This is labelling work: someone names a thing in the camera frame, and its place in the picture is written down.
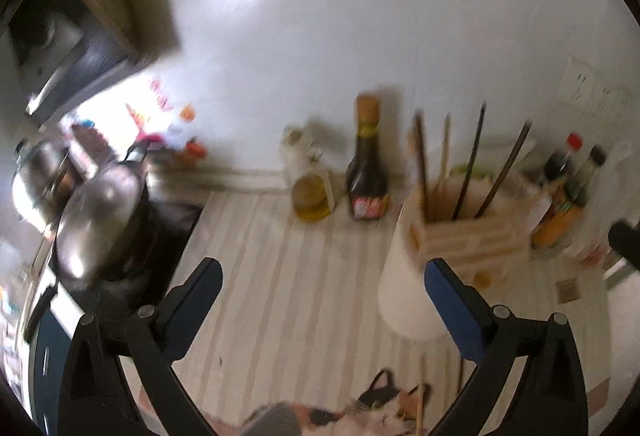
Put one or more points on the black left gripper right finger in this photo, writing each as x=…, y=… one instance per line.
x=551, y=396

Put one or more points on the black cap sauce bottle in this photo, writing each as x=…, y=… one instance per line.
x=568, y=202

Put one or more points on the steel wok lid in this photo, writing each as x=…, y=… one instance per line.
x=100, y=223

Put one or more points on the dark chopstick in holder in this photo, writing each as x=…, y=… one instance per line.
x=471, y=162
x=506, y=167
x=422, y=163

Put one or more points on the dark soy sauce bottle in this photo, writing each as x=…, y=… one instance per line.
x=366, y=179

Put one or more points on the striped cat table mat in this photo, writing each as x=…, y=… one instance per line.
x=297, y=318

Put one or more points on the red cap sauce bottle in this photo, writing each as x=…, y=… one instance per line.
x=560, y=162

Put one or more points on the light wooden chopstick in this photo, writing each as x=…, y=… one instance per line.
x=420, y=397

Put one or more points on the clear oil bottle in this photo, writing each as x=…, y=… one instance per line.
x=308, y=179

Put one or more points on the black induction cooker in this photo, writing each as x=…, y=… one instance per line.
x=142, y=278

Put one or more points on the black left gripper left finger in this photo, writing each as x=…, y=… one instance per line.
x=95, y=398

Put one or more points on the white wall socket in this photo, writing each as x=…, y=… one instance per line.
x=583, y=88

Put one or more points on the range hood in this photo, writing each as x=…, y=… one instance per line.
x=67, y=51

